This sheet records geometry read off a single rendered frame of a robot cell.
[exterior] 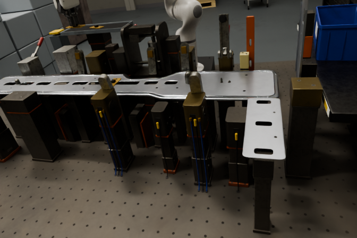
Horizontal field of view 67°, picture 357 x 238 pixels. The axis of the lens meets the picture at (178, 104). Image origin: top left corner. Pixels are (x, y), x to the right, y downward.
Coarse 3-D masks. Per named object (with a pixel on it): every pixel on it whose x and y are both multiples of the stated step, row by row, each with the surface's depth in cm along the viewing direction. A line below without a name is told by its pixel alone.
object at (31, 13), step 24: (0, 0) 302; (24, 0) 297; (48, 0) 327; (0, 24) 258; (24, 24) 288; (48, 24) 325; (0, 48) 257; (24, 48) 286; (48, 48) 324; (0, 72) 257; (48, 72) 324
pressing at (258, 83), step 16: (0, 80) 139; (32, 80) 132; (48, 80) 129; (64, 80) 126; (80, 80) 124; (96, 80) 121; (128, 80) 116; (144, 80) 113; (160, 80) 111; (176, 80) 109; (208, 80) 105; (224, 80) 103; (240, 80) 101; (256, 80) 99; (272, 80) 97; (160, 96) 99; (176, 96) 98; (208, 96) 94; (224, 96) 93; (240, 96) 91; (256, 96) 90; (272, 96) 88
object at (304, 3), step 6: (306, 0) 77; (300, 6) 86; (306, 6) 77; (300, 12) 87; (306, 12) 76; (300, 18) 87; (306, 18) 77; (300, 24) 88; (300, 30) 88; (300, 36) 88; (300, 42) 88; (300, 48) 88; (300, 60) 87; (300, 66) 84; (300, 72) 85
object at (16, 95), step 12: (12, 96) 111; (24, 96) 109; (36, 96) 112; (12, 108) 110; (24, 108) 108; (36, 108) 113; (12, 120) 115; (24, 120) 112; (36, 120) 113; (24, 132) 117; (36, 132) 115; (48, 132) 120; (36, 144) 119; (48, 144) 120; (36, 156) 124; (48, 156) 121
